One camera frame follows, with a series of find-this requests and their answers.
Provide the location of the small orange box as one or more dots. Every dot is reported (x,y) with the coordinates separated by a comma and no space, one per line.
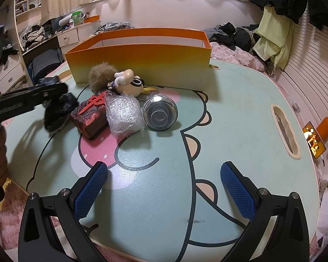
(91,19)

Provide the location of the green and white cup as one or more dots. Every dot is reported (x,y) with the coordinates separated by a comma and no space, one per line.
(77,18)

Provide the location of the light green hanging garment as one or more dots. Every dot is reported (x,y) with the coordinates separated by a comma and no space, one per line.
(273,41)

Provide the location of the red plastic ornament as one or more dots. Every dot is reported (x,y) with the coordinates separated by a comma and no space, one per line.
(94,101)

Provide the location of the pink fluffy rug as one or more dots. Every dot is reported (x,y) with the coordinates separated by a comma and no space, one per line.
(11,221)

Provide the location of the clear round dome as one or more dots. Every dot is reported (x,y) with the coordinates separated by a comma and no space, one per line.
(160,113)

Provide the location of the white desk drawer cabinet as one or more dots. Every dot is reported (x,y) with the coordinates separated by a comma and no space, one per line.
(68,36)

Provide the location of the beige fur pompom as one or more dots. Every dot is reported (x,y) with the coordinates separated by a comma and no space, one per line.
(101,77)

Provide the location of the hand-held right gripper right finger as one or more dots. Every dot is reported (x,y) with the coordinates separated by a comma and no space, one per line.
(236,188)

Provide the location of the clothes pile on desk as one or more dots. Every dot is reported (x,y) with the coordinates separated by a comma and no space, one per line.
(37,35)

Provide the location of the grey patterned cloth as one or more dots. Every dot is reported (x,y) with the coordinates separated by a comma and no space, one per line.
(113,27)

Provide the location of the white wall shelf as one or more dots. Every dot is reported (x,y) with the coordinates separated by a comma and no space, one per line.
(27,8)

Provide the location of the orange cardboard box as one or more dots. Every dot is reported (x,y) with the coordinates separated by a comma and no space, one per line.
(142,65)

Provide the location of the cartoon figurine with goggles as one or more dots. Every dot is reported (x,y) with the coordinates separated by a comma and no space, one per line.
(128,83)

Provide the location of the black bag under desk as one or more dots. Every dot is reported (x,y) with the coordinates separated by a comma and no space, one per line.
(45,62)

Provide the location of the black paisley cloth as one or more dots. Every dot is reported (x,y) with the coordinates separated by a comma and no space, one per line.
(60,112)

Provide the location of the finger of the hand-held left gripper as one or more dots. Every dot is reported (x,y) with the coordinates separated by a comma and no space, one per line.
(21,101)
(49,81)

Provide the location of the bubble wrap bundle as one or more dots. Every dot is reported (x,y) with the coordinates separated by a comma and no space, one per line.
(123,114)

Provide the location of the smartphone with lit screen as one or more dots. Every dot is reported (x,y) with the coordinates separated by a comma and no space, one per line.
(314,140)

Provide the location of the pink floral blanket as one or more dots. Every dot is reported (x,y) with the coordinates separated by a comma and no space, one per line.
(235,57)

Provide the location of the orange bottle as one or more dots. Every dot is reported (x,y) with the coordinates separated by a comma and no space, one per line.
(326,127)

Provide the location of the red patterned pouch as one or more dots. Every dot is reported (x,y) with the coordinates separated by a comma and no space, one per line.
(90,124)

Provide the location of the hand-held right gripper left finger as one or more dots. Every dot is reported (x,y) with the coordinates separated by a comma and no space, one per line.
(90,188)

